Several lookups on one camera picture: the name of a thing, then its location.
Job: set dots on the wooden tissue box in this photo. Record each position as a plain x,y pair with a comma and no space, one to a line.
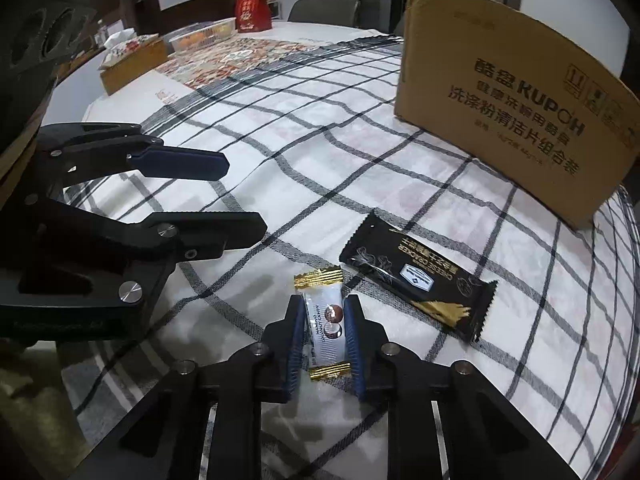
135,67

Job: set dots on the brown cardboard box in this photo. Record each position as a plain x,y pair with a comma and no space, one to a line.
500,85

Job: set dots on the white candy with gold ends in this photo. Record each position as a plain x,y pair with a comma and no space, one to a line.
324,320

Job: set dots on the black cracker packet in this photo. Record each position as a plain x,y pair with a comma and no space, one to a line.
415,275

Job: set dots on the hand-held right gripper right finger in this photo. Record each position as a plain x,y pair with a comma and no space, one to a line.
354,345

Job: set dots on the red gift bag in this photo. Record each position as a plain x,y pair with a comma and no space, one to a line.
254,10

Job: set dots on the clear plastic food container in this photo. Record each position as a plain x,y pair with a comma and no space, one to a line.
200,35

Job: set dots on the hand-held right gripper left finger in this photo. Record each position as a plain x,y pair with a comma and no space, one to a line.
295,345

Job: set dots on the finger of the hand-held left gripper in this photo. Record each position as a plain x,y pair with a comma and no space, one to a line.
220,232
190,162

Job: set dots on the grey chair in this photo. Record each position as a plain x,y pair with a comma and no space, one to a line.
322,10

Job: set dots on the patterned table mat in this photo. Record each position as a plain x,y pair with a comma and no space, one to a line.
240,60

